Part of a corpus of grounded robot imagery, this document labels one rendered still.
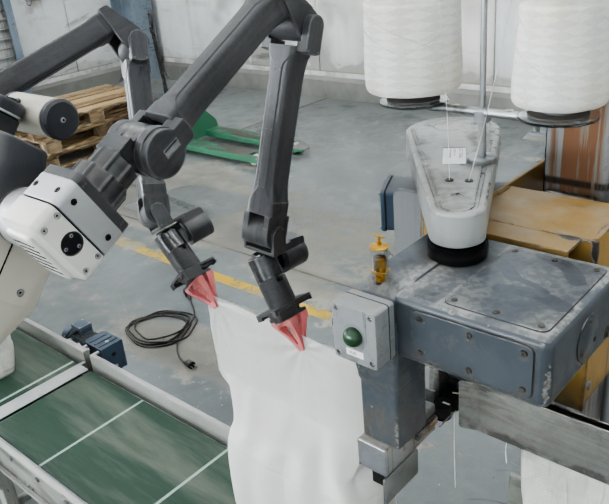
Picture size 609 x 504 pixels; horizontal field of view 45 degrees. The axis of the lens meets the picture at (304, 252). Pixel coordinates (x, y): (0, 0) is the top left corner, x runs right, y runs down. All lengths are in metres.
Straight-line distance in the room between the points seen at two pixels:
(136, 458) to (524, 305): 1.57
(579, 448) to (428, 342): 0.31
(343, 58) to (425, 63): 6.48
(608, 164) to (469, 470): 1.60
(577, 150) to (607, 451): 0.51
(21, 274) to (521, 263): 0.76
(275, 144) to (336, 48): 6.40
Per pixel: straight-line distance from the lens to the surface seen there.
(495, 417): 1.24
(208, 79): 1.19
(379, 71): 1.24
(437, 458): 2.77
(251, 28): 1.25
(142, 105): 1.69
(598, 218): 1.27
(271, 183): 1.35
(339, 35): 7.67
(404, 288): 1.03
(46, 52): 1.69
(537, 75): 1.11
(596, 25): 1.11
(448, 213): 1.06
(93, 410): 2.58
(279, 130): 1.34
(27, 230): 1.04
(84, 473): 2.34
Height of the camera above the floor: 1.83
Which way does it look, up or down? 25 degrees down
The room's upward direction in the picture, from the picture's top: 5 degrees counter-clockwise
